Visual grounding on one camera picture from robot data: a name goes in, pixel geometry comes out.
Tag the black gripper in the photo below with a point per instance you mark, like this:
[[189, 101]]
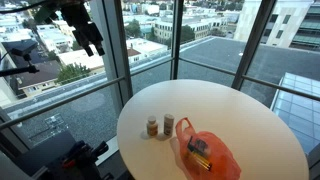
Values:
[[81, 23]]

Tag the orange plastic bag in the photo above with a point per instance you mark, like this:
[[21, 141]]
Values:
[[220, 160]]

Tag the dark window mullion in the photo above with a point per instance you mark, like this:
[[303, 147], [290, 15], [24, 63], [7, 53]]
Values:
[[177, 36], [116, 43], [251, 46]]

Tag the metal window handrail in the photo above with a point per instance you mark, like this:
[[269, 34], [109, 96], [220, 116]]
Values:
[[66, 99]]

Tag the amber pill bottle white cap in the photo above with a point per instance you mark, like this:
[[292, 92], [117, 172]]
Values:
[[152, 128]]

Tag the black clamp with red part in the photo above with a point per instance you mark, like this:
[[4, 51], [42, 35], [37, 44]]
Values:
[[76, 160]]

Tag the grey equipment box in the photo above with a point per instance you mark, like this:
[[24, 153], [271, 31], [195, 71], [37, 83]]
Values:
[[43, 153]]

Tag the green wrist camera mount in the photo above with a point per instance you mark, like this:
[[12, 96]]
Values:
[[45, 13]]

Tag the black camera on stand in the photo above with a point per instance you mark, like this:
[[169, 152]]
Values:
[[20, 46]]

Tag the white round pedestal table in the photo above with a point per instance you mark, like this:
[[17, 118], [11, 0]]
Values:
[[233, 113]]

